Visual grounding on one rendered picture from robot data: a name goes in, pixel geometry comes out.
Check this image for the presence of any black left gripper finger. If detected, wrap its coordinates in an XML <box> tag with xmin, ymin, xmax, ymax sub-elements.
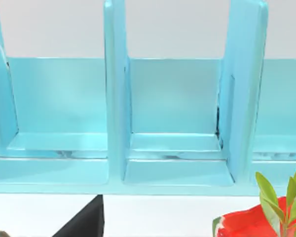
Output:
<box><xmin>51</xmin><ymin>194</ymin><xmax>106</xmax><ymax>237</ymax></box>

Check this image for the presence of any light blue rack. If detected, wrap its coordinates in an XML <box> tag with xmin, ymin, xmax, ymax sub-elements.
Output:
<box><xmin>0</xmin><ymin>0</ymin><xmax>296</xmax><ymax>196</ymax></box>

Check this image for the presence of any green leafy plant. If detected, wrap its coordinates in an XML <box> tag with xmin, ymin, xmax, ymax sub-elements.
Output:
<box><xmin>255</xmin><ymin>164</ymin><xmax>296</xmax><ymax>237</ymax></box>

